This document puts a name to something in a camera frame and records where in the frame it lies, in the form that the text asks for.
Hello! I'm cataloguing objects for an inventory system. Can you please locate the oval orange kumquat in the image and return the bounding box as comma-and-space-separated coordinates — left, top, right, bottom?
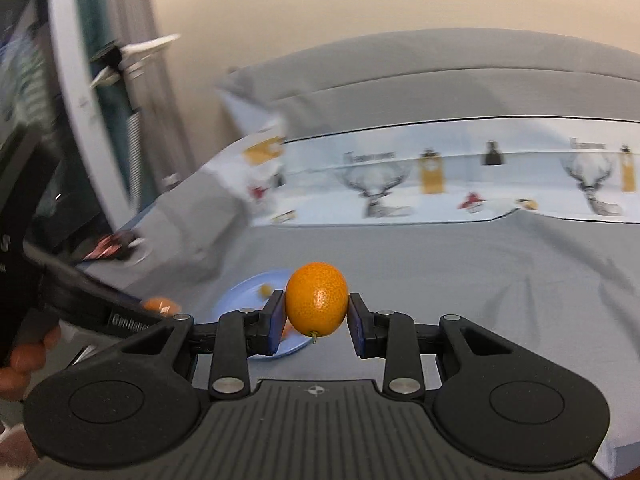
284, 262, 349, 340

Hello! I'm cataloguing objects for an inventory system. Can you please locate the person's left hand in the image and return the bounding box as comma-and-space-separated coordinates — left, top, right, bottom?
0, 325, 61, 401

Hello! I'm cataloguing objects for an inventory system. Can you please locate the blue round plate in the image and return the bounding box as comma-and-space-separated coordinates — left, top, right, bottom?
209, 269, 312, 361

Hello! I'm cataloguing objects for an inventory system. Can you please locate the small orange mandarin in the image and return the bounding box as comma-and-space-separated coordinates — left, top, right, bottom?
142, 296, 182, 316

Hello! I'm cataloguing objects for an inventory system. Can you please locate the grey curtain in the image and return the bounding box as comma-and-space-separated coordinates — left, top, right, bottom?
107, 0, 196, 192

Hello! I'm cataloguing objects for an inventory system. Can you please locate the grey bed cover cloth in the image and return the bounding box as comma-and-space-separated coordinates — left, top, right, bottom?
79, 27, 640, 478

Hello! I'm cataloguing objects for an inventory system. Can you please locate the white deer print cloth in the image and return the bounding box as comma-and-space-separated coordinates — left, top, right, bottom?
209, 73, 639, 226

